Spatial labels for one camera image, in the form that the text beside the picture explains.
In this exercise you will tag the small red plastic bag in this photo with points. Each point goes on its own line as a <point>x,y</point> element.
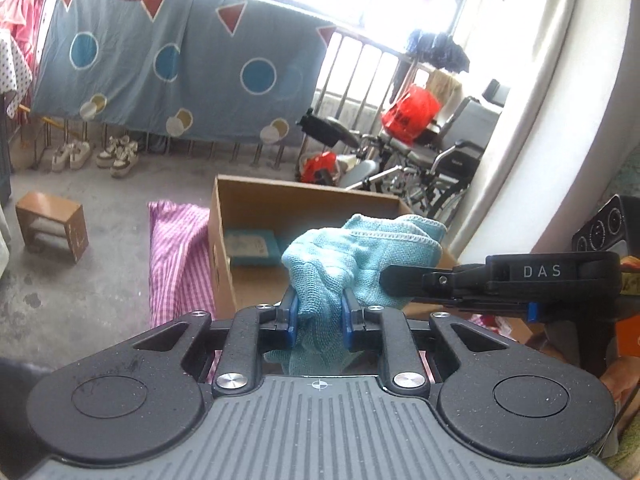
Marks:
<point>317,166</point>

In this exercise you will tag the orange box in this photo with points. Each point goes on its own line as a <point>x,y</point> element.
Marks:
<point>630,337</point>

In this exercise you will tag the metal railing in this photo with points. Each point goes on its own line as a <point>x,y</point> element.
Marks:
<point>360,70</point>

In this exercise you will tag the yellow metal bar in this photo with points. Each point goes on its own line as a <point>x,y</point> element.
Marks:
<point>54,122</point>

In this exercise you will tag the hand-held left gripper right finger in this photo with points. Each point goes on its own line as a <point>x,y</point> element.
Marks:
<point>349,322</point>

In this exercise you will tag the pink checkered cloth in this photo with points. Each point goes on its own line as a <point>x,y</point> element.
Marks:
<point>175,260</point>

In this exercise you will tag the dark blue hanging clothes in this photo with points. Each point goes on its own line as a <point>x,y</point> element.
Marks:
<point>440,50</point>

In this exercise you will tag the brown and white sneaker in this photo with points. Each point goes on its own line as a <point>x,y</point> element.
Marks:
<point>125,160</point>
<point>107,152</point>

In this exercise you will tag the small wooden stool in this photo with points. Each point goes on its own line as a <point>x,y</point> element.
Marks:
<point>55,210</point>

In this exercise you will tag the large red plastic bag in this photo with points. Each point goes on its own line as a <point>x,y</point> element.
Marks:
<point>410,112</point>

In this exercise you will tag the dark grey cloth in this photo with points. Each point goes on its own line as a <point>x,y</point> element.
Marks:
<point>4,150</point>

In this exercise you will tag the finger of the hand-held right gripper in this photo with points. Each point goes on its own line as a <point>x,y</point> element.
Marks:
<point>410,280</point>
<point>480,307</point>

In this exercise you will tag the cardboard box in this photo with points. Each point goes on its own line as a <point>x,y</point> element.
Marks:
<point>300,200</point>

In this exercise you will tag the beige hanging towel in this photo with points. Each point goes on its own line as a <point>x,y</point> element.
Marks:
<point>445,85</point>

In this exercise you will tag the blue patterned bedsheet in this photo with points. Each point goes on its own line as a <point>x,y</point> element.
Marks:
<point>165,60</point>

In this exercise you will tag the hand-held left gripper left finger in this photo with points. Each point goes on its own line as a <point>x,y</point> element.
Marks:
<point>291,320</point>

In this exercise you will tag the pink hanging garment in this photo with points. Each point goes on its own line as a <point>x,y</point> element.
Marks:
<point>22,15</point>

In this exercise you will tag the wheelchair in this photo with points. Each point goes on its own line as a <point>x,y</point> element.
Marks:
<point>440,160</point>

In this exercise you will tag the white polka dot cloth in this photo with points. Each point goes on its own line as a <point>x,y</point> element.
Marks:
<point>12,70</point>

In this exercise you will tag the light blue towel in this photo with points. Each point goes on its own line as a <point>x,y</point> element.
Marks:
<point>340,255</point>

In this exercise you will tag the red printed packet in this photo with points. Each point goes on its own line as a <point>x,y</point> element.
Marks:
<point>495,325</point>

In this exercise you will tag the blue picture box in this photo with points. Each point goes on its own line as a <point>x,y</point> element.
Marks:
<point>250,247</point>

